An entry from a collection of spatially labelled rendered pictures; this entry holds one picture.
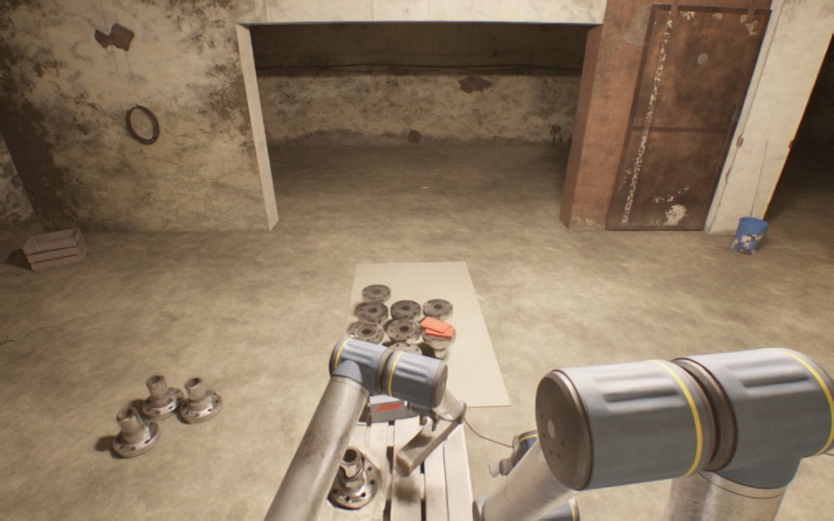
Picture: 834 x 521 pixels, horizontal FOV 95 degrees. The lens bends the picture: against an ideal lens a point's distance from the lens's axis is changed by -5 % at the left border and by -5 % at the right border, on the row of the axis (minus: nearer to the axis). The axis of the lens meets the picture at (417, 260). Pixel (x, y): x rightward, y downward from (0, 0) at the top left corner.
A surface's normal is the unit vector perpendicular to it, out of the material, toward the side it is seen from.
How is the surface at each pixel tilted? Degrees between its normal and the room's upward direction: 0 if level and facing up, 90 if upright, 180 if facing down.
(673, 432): 51
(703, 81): 90
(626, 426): 44
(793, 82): 90
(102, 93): 90
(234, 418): 0
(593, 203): 90
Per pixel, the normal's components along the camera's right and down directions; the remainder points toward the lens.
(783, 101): 0.01, 0.47
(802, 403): 0.07, -0.36
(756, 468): -0.39, 0.29
